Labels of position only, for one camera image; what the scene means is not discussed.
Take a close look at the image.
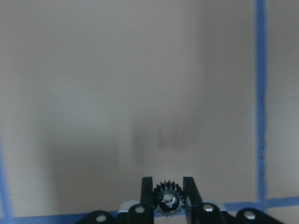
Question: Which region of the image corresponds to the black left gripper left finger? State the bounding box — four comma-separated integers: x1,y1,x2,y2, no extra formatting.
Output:
140,177,154,224

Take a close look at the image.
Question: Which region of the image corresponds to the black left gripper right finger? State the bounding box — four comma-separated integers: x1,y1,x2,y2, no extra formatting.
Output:
183,177,203,224

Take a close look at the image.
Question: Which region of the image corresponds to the brown paper table mat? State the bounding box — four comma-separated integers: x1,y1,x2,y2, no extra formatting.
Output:
0,0,299,224

